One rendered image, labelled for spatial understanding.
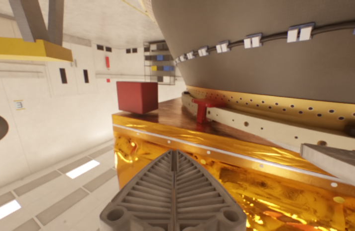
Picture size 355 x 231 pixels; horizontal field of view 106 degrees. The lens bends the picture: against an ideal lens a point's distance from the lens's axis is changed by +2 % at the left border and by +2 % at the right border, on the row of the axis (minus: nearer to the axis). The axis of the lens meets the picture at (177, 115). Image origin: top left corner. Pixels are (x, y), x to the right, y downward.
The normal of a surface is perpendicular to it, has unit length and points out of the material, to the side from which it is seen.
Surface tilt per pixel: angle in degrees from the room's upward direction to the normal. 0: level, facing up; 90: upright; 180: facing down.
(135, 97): 90
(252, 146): 90
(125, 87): 90
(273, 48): 62
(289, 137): 90
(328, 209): 131
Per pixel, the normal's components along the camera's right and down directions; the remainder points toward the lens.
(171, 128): -0.44, 0.23
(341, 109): -0.61, 0.61
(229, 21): -0.76, 0.56
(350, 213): -0.54, -0.54
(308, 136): -0.71, 0.17
